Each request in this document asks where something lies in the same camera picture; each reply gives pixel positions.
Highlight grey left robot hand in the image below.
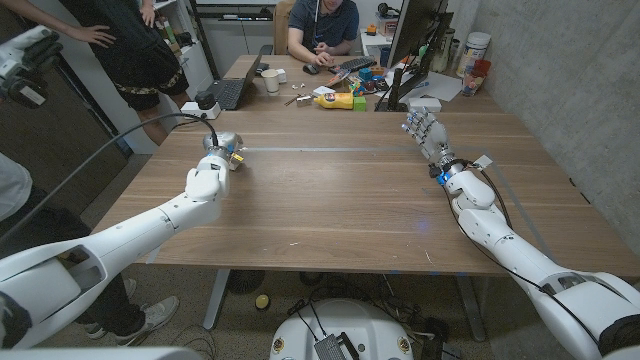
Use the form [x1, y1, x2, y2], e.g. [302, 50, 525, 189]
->
[201, 130, 246, 164]

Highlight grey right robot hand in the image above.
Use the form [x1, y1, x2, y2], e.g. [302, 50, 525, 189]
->
[401, 108, 457, 169]

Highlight flat white box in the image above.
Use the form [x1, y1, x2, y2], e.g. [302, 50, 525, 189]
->
[407, 96, 443, 113]

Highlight black power adapter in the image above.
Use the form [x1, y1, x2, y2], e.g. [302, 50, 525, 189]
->
[194, 90, 217, 111]

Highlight white power strip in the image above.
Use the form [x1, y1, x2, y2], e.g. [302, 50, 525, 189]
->
[179, 100, 222, 121]

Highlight black laptop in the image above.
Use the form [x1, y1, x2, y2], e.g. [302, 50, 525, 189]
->
[207, 44, 274, 111]

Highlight white paper sheet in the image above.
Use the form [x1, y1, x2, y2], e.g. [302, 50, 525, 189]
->
[384, 69, 464, 104]

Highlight white paper cup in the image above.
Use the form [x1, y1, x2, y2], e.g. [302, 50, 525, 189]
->
[260, 68, 281, 96]

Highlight white shelf unit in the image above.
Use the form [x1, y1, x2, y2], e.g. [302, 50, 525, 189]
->
[149, 0, 214, 96]

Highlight white labelled canister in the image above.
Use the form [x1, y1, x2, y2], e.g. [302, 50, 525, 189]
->
[455, 31, 492, 79]

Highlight yellow mustard bottle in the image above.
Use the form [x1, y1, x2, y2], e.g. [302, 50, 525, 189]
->
[313, 92, 355, 110]

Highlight black keyboard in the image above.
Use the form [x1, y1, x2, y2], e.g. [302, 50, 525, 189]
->
[328, 55, 377, 75]

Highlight black computer monitor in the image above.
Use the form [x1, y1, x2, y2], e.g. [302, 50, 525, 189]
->
[374, 0, 455, 113]

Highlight wooden chair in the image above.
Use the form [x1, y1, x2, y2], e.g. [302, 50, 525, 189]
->
[272, 0, 296, 56]

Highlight standing person in black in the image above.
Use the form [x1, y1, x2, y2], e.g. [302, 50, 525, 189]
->
[0, 0, 192, 146]

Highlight black headphones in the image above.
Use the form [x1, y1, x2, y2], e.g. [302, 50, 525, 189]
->
[375, 2, 405, 19]

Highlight black round fan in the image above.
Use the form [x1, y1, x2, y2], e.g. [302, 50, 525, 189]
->
[227, 269, 266, 295]

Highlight seated person in blue shirt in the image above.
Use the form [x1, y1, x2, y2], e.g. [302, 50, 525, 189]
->
[287, 0, 360, 69]

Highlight grey table leg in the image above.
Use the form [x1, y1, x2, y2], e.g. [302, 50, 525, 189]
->
[202, 269, 231, 331]
[454, 274, 487, 342]

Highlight person in white shirt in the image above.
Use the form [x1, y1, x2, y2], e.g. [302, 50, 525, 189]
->
[0, 152, 180, 346]

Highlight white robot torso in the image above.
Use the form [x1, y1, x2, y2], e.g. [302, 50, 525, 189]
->
[269, 298, 415, 360]

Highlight black electronics box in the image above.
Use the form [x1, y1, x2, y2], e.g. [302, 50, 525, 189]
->
[313, 332, 360, 360]

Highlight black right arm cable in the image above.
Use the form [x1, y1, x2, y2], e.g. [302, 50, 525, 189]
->
[437, 158, 601, 346]

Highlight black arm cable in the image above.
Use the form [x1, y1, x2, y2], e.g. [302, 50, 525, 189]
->
[437, 158, 601, 346]
[0, 112, 220, 246]

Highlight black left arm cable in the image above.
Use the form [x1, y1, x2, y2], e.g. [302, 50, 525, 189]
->
[0, 112, 220, 246]

